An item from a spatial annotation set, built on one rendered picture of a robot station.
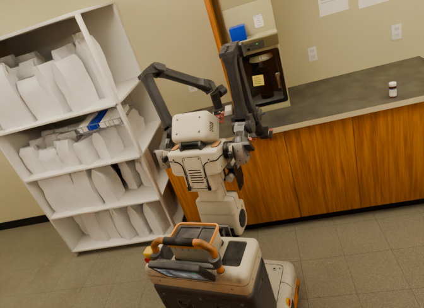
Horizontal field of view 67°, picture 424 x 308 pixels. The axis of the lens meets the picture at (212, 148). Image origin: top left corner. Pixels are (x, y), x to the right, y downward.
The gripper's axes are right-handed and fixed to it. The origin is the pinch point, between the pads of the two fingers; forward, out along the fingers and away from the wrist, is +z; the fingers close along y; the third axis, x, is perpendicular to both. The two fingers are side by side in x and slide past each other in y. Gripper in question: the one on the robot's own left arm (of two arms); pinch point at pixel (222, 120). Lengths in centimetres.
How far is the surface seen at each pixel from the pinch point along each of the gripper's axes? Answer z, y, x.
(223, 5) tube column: -64, 33, -16
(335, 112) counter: 15, 6, -73
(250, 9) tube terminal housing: -57, 33, -33
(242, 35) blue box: -45, 23, -24
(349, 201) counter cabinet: 91, 6, -75
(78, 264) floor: 110, 1, 170
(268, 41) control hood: -36, 26, -40
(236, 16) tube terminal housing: -56, 33, -23
